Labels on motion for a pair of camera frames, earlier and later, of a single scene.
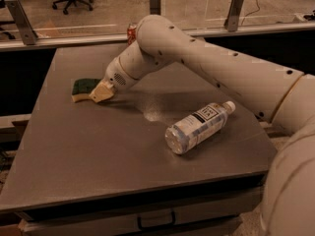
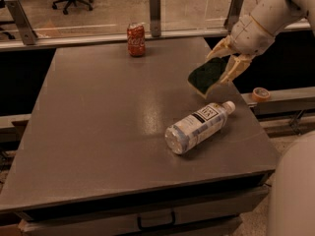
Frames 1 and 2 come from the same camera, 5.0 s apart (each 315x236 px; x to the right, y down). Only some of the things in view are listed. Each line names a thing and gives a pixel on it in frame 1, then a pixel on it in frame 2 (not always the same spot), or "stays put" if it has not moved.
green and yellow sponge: x=82 y=88 → x=204 y=76
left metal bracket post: x=27 y=32 stays put
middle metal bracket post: x=155 y=3 stays put
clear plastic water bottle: x=187 y=133 stays put
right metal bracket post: x=234 y=10 stays put
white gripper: x=114 y=75 → x=252 y=36
